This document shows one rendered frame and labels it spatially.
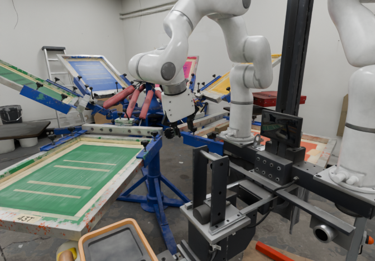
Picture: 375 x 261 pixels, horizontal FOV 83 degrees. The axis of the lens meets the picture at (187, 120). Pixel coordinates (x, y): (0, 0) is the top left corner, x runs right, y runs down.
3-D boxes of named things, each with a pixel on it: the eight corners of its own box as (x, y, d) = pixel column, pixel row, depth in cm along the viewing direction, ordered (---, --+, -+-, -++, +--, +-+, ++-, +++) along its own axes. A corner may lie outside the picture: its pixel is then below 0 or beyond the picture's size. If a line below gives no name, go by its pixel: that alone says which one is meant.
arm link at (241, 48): (219, -11, 79) (266, -27, 66) (238, 80, 98) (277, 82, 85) (193, -1, 73) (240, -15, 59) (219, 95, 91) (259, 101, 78)
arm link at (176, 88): (182, 72, 71) (183, 81, 72) (157, 81, 68) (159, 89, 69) (193, 78, 65) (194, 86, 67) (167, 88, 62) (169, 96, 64)
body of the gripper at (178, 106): (182, 78, 72) (188, 107, 78) (155, 88, 68) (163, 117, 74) (193, 84, 66) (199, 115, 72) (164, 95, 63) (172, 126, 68)
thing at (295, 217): (308, 202, 148) (318, 144, 137) (290, 242, 115) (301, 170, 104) (303, 200, 150) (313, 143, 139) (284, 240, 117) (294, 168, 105)
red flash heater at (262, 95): (278, 98, 281) (279, 90, 278) (307, 105, 240) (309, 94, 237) (238, 101, 261) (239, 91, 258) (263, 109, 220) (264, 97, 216)
